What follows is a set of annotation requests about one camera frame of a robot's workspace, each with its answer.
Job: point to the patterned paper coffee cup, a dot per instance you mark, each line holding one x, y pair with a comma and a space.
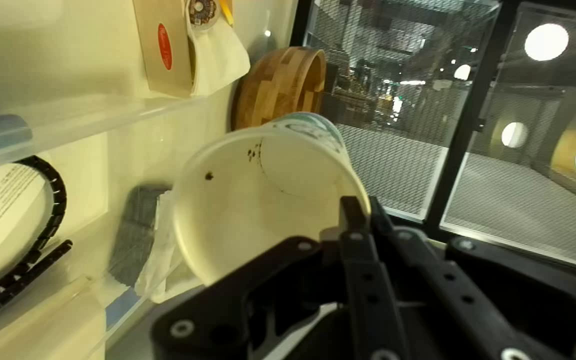
252, 188

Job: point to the clear plastic container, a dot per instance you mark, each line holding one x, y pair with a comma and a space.
77, 308

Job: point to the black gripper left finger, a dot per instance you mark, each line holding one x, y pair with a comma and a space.
268, 303

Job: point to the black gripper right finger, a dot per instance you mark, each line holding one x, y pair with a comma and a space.
468, 301

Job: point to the round wooden bowl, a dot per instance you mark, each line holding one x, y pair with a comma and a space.
281, 82

